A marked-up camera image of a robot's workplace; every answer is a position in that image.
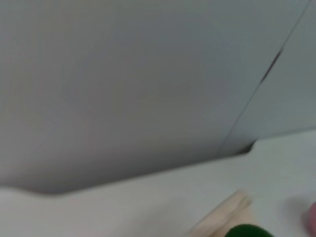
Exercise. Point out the pink toy peach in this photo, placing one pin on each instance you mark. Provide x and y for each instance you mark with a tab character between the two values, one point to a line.
311	218

